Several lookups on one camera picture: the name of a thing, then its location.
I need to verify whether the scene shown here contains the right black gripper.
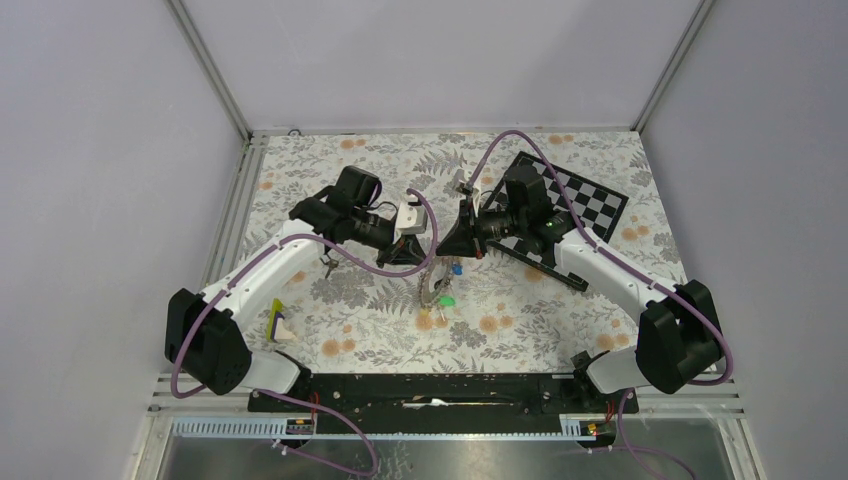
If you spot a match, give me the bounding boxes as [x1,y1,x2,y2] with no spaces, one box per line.
[436,195,527,260]

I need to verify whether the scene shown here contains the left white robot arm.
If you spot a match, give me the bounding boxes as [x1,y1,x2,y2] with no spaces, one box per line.
[165,166,438,411]

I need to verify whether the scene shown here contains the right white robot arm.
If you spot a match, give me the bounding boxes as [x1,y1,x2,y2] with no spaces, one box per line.
[437,165,725,412]

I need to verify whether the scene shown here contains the floral tablecloth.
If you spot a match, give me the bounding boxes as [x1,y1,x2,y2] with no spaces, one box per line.
[241,132,685,373]

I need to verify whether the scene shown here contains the small key with carabiner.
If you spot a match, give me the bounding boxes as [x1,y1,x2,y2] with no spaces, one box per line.
[322,258,339,279]

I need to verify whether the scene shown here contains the black white chessboard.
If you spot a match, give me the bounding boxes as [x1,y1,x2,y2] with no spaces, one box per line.
[488,151,629,292]

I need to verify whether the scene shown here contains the yellow white wedge block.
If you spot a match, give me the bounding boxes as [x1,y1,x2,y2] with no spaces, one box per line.
[265,298,297,343]

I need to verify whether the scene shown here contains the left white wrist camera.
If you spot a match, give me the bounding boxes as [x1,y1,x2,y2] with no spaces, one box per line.
[394,202,429,240]

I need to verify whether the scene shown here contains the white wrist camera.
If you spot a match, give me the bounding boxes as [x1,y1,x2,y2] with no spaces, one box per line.
[394,202,429,240]
[451,169,482,213]

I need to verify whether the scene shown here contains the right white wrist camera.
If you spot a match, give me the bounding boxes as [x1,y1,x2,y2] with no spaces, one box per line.
[451,169,482,213]

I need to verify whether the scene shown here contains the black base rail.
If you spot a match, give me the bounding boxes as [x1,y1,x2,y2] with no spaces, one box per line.
[248,373,623,436]

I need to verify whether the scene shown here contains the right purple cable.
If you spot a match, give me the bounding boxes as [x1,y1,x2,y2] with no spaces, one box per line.
[463,129,735,480]

